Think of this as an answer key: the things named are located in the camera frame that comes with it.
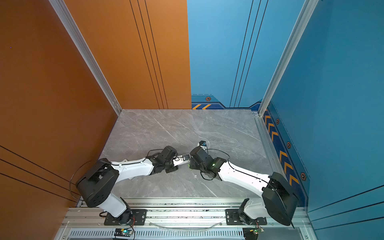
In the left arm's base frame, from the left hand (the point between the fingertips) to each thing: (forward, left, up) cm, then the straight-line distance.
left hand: (175, 158), depth 93 cm
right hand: (-6, -10, +8) cm, 14 cm away
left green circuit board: (-37, +21, -3) cm, 43 cm away
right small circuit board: (-36, -43, -1) cm, 56 cm away
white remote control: (-7, -4, +12) cm, 14 cm away
